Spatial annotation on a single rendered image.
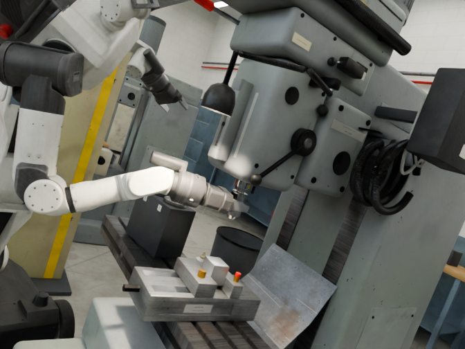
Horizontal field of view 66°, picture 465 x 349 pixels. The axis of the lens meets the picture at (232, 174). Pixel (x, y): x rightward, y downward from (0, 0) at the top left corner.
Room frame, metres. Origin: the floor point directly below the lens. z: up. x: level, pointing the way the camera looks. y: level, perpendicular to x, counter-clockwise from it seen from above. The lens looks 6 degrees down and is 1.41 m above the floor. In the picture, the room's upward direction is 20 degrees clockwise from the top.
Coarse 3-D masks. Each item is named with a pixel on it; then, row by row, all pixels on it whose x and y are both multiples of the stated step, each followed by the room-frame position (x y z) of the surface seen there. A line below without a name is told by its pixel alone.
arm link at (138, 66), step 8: (144, 48) 1.34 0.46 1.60; (136, 56) 1.31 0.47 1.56; (144, 56) 1.32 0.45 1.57; (152, 56) 1.30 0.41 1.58; (128, 64) 1.29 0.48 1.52; (136, 64) 1.29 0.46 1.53; (144, 64) 1.32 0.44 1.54; (152, 64) 1.32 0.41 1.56; (160, 64) 1.34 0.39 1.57; (128, 72) 1.32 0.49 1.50; (136, 72) 1.31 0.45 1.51; (144, 72) 1.32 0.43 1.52; (152, 72) 1.36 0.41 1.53; (160, 72) 1.35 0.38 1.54; (144, 80) 1.36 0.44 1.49; (152, 80) 1.36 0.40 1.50
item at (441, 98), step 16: (448, 80) 0.84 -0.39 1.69; (464, 80) 0.82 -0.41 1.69; (432, 96) 0.86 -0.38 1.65; (448, 96) 0.83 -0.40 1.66; (464, 96) 0.82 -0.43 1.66; (432, 112) 0.85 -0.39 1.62; (448, 112) 0.82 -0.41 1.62; (464, 112) 0.83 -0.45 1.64; (416, 128) 0.87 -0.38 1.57; (432, 128) 0.84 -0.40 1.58; (448, 128) 0.81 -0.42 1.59; (464, 128) 0.85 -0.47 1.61; (416, 144) 0.85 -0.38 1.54; (432, 144) 0.83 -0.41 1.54; (448, 144) 0.83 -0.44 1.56; (464, 144) 0.87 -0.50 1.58; (432, 160) 0.87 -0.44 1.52; (448, 160) 0.84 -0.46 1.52; (464, 160) 0.89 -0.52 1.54
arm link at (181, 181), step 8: (152, 152) 0.92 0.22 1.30; (160, 152) 0.92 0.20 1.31; (152, 160) 0.90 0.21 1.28; (160, 160) 0.91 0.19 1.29; (168, 160) 0.91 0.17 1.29; (176, 160) 0.93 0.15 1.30; (168, 168) 0.93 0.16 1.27; (176, 168) 0.92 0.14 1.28; (184, 168) 0.93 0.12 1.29; (176, 176) 0.91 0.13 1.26; (184, 176) 0.91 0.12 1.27; (176, 184) 0.90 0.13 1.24; (184, 184) 0.90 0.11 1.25; (168, 192) 0.90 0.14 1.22; (176, 192) 0.89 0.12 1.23; (184, 192) 0.90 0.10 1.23; (176, 200) 0.91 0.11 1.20
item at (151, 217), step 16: (144, 208) 1.29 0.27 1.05; (160, 208) 1.23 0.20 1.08; (176, 208) 1.22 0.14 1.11; (128, 224) 1.34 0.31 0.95; (144, 224) 1.27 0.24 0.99; (160, 224) 1.21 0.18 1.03; (176, 224) 1.23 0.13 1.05; (144, 240) 1.25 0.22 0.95; (160, 240) 1.19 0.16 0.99; (176, 240) 1.25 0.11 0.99; (160, 256) 1.21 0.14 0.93; (176, 256) 1.26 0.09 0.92
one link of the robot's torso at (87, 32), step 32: (0, 0) 0.85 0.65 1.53; (32, 0) 0.83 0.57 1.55; (64, 0) 0.85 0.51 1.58; (96, 0) 0.93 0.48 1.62; (0, 32) 0.89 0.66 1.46; (32, 32) 0.90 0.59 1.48; (64, 32) 0.84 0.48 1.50; (96, 32) 0.90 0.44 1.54; (128, 32) 0.99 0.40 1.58; (96, 64) 0.89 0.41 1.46
